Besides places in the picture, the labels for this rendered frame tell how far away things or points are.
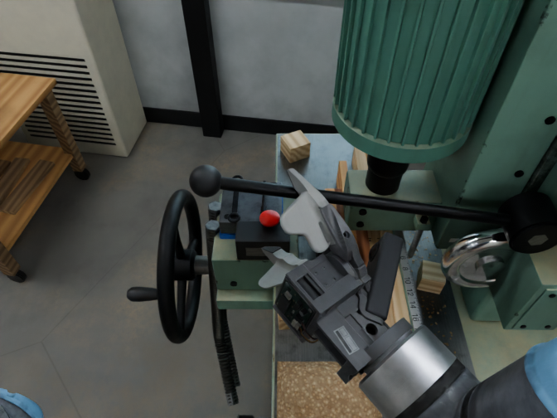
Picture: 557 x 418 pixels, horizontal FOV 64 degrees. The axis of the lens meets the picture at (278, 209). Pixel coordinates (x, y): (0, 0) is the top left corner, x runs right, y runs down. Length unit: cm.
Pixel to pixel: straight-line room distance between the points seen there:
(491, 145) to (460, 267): 17
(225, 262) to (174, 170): 156
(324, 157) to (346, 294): 51
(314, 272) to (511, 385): 20
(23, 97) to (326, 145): 131
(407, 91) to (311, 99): 173
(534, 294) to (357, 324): 24
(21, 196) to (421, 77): 179
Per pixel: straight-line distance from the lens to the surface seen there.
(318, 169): 90
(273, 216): 66
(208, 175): 47
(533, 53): 53
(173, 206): 78
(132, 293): 79
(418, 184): 72
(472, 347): 86
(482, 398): 41
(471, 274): 69
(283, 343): 69
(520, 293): 65
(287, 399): 64
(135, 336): 176
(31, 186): 209
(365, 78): 51
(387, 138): 53
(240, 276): 73
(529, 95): 56
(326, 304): 44
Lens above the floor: 153
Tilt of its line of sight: 50 degrees down
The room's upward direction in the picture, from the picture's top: straight up
